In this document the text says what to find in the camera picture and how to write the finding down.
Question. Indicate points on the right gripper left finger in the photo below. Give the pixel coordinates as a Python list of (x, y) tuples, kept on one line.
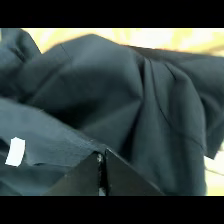
[(83, 181)]

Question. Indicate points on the dark grey garment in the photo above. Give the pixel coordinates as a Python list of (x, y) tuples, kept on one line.
[(110, 100)]

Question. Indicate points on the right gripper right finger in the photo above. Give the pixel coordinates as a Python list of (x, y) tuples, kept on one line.
[(128, 181)]

